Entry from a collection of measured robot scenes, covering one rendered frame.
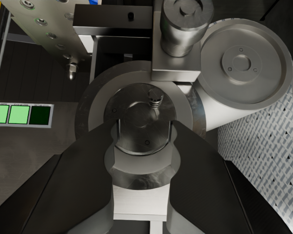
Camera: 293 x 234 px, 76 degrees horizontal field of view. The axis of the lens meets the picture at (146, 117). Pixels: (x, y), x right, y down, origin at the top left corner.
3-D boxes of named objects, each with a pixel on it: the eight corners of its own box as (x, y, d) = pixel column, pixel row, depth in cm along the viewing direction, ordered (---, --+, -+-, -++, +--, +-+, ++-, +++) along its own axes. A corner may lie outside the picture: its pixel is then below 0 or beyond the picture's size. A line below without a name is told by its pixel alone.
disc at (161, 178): (204, 61, 22) (209, 192, 19) (203, 63, 23) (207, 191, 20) (81, 57, 23) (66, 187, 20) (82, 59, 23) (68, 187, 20)
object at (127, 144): (87, 117, 19) (139, 68, 20) (92, 120, 21) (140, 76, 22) (140, 171, 18) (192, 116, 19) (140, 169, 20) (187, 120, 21)
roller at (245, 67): (287, 20, 24) (299, 113, 21) (214, 89, 49) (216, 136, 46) (191, 16, 24) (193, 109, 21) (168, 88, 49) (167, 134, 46)
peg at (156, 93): (144, 94, 17) (155, 83, 17) (144, 102, 19) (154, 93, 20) (156, 104, 16) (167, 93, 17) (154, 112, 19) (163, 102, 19)
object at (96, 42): (105, -43, 26) (93, 82, 22) (124, 50, 49) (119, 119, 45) (102, -43, 26) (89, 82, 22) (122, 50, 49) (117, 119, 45)
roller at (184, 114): (192, 72, 22) (194, 176, 19) (167, 117, 47) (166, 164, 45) (92, 68, 22) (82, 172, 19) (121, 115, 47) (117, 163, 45)
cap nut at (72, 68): (76, 63, 55) (74, 78, 55) (80, 69, 59) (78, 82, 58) (63, 63, 55) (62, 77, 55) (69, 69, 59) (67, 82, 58)
